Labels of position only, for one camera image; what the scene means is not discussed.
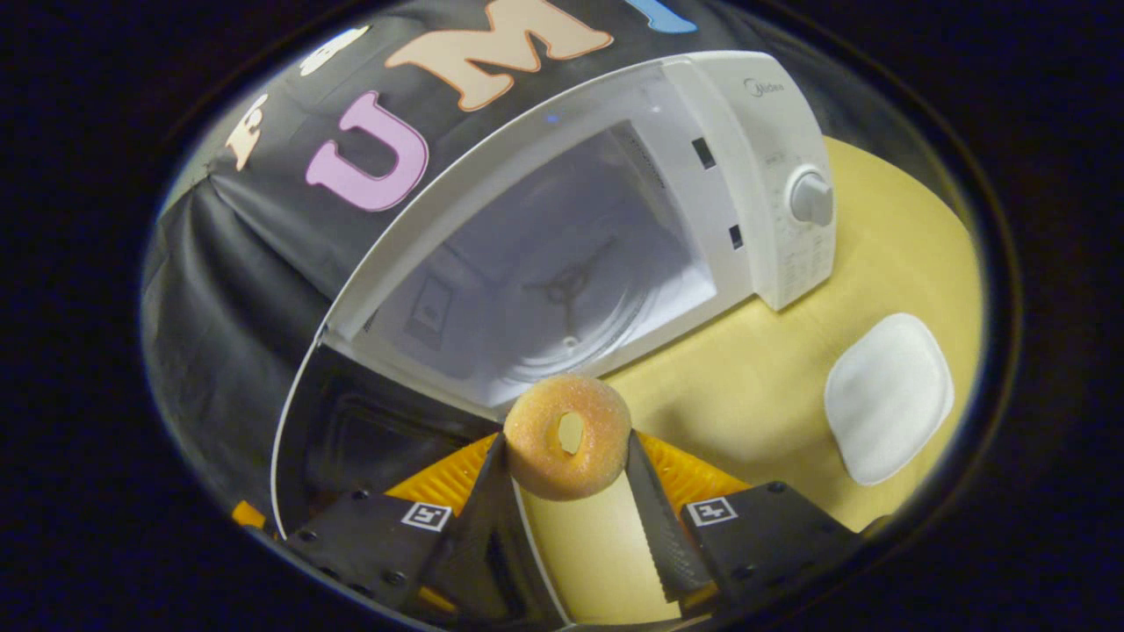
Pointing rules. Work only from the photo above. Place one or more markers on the white square plate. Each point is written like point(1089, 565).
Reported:
point(887, 395)

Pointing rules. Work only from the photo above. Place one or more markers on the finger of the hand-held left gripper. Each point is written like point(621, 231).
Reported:
point(248, 514)

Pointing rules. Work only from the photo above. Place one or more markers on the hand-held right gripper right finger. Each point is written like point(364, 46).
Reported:
point(667, 544)

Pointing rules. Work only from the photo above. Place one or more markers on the white microwave oven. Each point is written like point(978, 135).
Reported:
point(755, 175)

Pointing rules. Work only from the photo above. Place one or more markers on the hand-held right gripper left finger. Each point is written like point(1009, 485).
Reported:
point(483, 544)

